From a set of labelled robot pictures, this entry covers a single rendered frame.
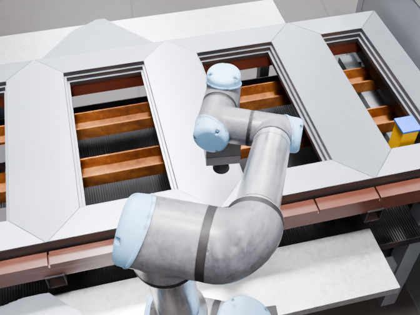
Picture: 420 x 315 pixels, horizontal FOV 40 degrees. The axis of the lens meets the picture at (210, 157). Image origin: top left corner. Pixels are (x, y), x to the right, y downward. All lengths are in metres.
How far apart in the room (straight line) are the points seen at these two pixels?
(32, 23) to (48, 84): 1.86
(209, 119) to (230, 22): 1.19
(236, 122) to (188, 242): 0.41
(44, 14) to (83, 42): 1.65
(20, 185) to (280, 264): 0.75
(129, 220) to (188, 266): 0.11
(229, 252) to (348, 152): 0.94
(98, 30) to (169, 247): 1.52
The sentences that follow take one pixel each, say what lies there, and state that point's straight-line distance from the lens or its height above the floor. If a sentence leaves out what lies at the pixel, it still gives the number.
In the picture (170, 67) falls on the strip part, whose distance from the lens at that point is 1.94.
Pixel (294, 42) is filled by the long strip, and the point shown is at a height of 0.86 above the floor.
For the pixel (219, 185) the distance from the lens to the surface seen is 1.58.
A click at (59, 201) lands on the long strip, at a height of 0.86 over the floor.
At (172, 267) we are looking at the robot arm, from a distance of 0.85.
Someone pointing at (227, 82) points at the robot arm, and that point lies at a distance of 1.23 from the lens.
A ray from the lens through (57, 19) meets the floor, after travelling 3.77.
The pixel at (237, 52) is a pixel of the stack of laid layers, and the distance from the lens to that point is 2.03.
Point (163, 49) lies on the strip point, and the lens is 2.02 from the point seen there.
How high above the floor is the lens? 2.09
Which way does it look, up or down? 48 degrees down
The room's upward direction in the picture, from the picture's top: straight up
